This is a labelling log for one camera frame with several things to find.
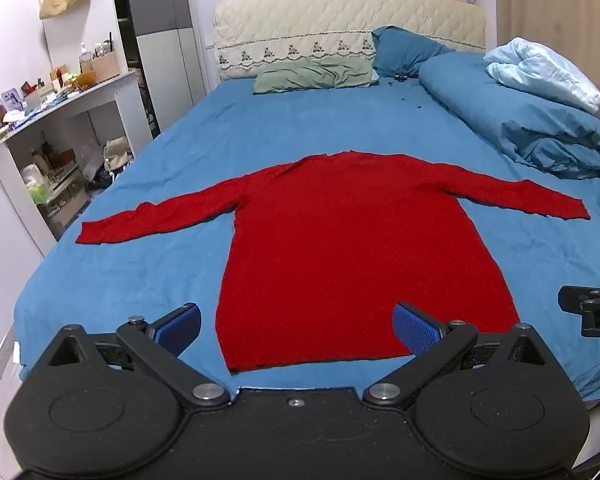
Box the white shelf desk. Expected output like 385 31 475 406
0 70 153 257

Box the beige curtain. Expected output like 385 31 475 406
493 0 600 133

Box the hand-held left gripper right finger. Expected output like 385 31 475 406
362 302 556 408

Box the green tissue pack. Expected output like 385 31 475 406
26 181 55 205

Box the cream quilted headboard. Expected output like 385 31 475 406
213 0 488 82

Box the blue duvet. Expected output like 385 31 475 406
418 52 600 181

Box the grey and white wardrobe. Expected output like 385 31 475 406
109 0 207 140

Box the woven basket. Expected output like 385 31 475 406
91 51 120 82

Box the bed with blue sheet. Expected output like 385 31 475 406
14 52 600 403

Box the green pillow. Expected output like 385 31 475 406
253 56 376 95

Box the red long-sleeved sweater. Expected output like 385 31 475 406
76 151 592 374

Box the light blue blanket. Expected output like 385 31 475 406
483 37 600 115

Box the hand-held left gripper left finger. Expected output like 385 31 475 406
32 303 229 408

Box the cream bag on floor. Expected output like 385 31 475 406
103 136 133 177

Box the blue pillow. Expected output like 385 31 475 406
371 25 456 79

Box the photo card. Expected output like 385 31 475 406
1 88 25 112

